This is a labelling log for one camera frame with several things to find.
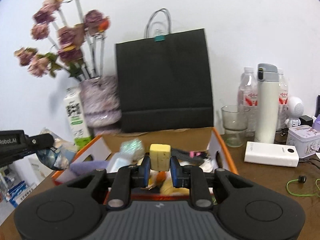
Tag purple tissue pack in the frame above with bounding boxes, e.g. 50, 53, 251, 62
312, 114, 320, 131

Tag teal binder clip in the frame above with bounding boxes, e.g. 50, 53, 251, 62
154, 29, 165, 42

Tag white power bank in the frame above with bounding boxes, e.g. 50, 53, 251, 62
244, 141, 299, 167

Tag black paper shopping bag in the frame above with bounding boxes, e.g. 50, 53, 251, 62
116, 29, 214, 133

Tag purple knitted cloth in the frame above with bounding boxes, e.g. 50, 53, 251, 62
69, 160, 108, 176

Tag dried rose bouquet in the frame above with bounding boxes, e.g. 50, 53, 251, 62
14, 0, 111, 82

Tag white floral tin box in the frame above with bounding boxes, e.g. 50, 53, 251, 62
286, 125, 320, 159

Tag black braided cable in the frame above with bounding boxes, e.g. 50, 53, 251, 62
171, 147, 211, 165

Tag red orange cardboard box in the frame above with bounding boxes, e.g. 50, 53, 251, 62
51, 126, 239, 203

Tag clear cotton swab box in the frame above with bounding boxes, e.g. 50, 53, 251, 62
106, 152, 141, 173

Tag iridescent plastic bag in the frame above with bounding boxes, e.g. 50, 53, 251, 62
119, 139, 145, 162

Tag yellow white plush toy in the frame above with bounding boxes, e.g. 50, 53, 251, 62
150, 160, 214, 196

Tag white thermos bottle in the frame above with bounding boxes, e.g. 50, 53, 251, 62
255, 63, 279, 144

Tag purple ceramic vase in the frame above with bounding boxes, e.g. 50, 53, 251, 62
80, 75, 121, 135

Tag clear water bottle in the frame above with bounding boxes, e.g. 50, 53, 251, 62
238, 67, 258, 137
277, 68, 289, 130

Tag green white milk carton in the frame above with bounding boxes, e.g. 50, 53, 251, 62
63, 87, 92, 149

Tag yellow sponge cube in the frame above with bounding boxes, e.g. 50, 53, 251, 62
149, 144, 171, 172

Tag clear drinking glass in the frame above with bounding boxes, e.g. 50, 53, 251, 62
221, 105, 250, 148

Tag white round speaker robot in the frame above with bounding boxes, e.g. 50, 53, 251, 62
285, 96, 304, 128

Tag green earphone cable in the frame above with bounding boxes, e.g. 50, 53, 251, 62
286, 175, 320, 197

